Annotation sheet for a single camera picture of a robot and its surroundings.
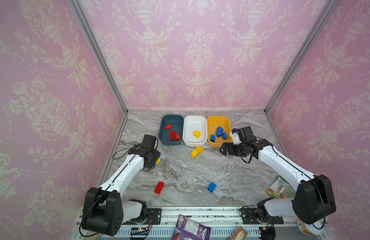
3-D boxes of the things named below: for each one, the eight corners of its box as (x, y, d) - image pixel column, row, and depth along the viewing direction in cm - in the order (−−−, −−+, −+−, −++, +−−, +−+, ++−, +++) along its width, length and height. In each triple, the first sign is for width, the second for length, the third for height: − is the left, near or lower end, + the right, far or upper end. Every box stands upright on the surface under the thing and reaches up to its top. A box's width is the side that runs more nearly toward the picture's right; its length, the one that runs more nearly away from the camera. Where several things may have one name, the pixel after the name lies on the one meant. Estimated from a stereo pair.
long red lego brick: (154, 193, 84) (153, 191, 82) (159, 182, 87) (158, 180, 85) (161, 195, 83) (160, 193, 81) (165, 184, 87) (164, 182, 85)
